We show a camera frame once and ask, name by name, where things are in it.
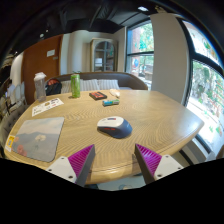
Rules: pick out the black and red flat box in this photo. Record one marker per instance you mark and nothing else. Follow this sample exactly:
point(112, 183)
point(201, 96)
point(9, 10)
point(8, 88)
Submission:
point(98, 95)

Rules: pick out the grey tufted armchair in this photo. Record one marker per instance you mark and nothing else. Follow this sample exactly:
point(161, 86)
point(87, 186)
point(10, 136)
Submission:
point(11, 121)

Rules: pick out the green drink can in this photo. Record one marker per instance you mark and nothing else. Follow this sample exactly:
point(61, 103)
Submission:
point(75, 86)

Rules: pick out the white door sign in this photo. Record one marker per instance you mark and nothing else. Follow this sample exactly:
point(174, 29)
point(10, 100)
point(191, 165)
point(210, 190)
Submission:
point(51, 53)

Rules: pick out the brown curved sofa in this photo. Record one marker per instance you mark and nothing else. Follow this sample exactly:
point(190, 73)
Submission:
point(130, 81)

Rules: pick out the yellow square sticker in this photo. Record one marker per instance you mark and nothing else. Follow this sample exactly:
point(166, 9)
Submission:
point(9, 143)

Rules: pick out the wide black-framed window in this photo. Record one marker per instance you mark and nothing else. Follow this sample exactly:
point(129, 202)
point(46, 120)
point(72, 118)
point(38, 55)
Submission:
point(208, 90)

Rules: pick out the brown wooden door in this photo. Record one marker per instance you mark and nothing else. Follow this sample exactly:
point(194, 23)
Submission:
point(36, 66)

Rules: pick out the printed white paper sheet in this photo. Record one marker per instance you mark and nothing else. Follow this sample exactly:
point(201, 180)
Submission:
point(46, 106)

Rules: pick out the small teal packet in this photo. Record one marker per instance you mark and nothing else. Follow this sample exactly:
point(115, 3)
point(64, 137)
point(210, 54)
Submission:
point(110, 102)

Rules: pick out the striped cushion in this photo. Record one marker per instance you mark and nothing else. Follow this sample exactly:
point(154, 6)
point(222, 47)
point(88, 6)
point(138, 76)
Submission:
point(108, 84)
point(66, 86)
point(89, 85)

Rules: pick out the black backpack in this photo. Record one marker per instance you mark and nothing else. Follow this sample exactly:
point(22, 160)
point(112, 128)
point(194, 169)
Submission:
point(53, 88)

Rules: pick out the narrow black-framed window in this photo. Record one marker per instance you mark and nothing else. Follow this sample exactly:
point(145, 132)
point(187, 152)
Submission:
point(140, 53)

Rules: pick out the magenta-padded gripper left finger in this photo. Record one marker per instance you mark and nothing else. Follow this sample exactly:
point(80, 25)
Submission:
point(61, 166)

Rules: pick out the wooden glass-door cabinet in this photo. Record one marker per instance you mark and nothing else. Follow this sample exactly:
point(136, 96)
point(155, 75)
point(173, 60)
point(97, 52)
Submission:
point(104, 55)

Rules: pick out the white and blue computer mouse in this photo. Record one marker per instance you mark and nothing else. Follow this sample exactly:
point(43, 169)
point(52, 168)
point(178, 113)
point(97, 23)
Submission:
point(115, 128)

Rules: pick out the white chairs group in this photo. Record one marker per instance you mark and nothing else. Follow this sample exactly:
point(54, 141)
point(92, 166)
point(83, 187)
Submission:
point(16, 95)

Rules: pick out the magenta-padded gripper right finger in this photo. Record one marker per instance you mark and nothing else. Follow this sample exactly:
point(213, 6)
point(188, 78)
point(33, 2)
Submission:
point(166, 165)

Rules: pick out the clear plastic shaker bottle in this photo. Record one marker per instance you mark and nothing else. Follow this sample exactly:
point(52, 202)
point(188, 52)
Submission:
point(40, 88)

